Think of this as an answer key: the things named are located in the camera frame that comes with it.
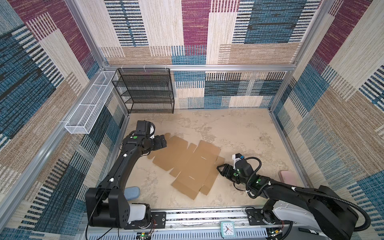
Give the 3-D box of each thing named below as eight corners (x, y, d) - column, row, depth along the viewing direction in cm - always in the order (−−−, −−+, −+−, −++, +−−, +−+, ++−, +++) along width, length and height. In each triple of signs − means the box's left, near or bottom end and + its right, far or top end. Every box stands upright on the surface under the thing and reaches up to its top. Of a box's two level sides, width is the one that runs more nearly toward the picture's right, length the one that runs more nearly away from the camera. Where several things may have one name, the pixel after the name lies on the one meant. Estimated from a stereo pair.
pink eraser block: (283, 185, 86) (286, 183, 83) (278, 172, 91) (281, 170, 88) (296, 185, 86) (299, 183, 83) (290, 172, 91) (293, 170, 88)
